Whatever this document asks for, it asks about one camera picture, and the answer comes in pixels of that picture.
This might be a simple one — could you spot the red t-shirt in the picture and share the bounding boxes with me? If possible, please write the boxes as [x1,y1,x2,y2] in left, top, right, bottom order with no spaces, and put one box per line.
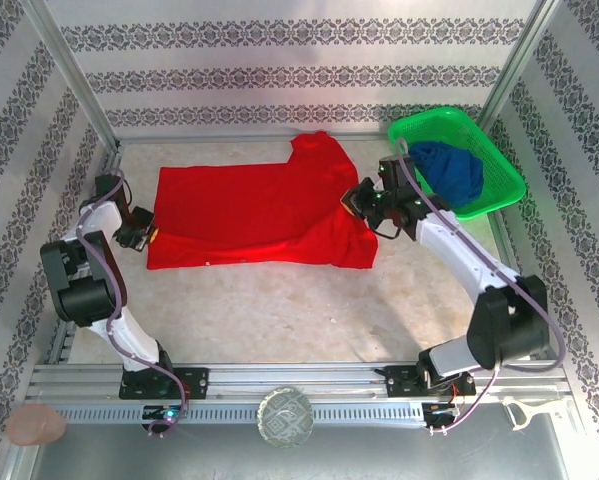
[146,130,380,271]

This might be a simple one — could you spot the blue cloth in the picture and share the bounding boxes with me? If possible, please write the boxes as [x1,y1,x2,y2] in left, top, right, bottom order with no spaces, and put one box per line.
[408,140,485,210]

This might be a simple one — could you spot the green plastic basket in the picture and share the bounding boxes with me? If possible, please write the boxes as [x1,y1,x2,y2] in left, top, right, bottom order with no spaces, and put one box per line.
[387,106,528,221]

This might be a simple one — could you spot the small connector board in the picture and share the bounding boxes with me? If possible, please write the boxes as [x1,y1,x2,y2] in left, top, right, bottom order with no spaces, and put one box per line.
[142,403,189,427]
[422,401,464,427]

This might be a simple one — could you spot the pink plastic cup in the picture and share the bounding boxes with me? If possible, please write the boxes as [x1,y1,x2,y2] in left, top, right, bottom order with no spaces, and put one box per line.
[6,403,68,446]

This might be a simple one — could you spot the patterned round glass dish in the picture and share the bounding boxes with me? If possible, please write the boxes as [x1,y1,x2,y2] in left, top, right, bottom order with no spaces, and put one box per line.
[256,387,315,450]

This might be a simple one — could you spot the white peeler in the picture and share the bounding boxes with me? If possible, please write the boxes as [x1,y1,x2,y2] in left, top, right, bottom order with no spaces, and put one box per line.
[502,397,565,434]

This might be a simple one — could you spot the aluminium side rail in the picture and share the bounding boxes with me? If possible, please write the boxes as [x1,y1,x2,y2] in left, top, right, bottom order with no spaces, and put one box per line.
[46,144,125,366]
[486,209,560,364]

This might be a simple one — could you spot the aluminium back rail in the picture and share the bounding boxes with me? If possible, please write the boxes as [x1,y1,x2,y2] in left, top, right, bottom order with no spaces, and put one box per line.
[116,130,393,147]

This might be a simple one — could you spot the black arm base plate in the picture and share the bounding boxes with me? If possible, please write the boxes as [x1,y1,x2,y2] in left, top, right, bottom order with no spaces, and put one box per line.
[383,364,478,400]
[118,367,211,401]

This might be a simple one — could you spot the aluminium corner post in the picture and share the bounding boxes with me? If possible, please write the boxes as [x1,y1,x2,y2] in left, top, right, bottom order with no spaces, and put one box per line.
[476,0,565,131]
[21,0,123,151]

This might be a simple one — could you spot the aluminium mounting rail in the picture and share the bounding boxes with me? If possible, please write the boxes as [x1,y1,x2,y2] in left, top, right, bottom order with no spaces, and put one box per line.
[26,362,570,401]

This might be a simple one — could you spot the slotted grey cable duct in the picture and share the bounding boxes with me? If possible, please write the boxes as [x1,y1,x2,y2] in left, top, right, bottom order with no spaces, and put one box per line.
[53,402,425,426]

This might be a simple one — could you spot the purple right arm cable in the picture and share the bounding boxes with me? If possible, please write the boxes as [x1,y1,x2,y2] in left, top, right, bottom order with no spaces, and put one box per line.
[396,137,566,436]

